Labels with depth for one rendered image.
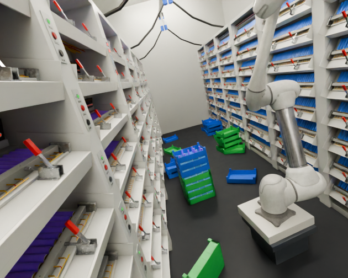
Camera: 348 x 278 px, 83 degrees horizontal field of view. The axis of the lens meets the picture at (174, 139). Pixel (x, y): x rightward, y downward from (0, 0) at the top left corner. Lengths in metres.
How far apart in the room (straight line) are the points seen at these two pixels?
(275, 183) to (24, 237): 1.22
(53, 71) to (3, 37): 0.13
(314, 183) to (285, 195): 0.19
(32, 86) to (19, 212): 0.23
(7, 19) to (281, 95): 1.26
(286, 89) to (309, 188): 0.61
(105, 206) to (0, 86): 0.42
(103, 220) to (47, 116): 0.32
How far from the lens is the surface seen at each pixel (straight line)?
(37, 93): 0.49
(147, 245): 1.07
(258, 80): 1.25
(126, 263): 0.76
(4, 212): 0.40
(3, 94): 0.41
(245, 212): 1.54
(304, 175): 1.43
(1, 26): 0.66
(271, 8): 1.07
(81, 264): 0.53
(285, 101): 1.38
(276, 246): 1.43
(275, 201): 1.38
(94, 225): 0.62
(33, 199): 0.41
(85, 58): 1.31
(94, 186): 0.65
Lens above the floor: 1.25
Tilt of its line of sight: 17 degrees down
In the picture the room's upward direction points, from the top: 15 degrees counter-clockwise
